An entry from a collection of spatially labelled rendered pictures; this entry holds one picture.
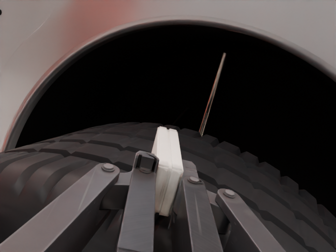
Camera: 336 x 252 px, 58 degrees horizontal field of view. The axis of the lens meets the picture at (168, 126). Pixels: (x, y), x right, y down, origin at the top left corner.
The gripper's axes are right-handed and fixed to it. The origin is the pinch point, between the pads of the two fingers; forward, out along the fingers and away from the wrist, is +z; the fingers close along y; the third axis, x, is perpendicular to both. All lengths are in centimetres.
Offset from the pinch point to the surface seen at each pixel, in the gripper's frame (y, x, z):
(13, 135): -26, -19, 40
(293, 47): 14.3, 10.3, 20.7
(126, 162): -2.4, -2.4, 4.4
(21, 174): -9.4, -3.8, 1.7
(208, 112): 13, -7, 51
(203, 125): 13, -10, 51
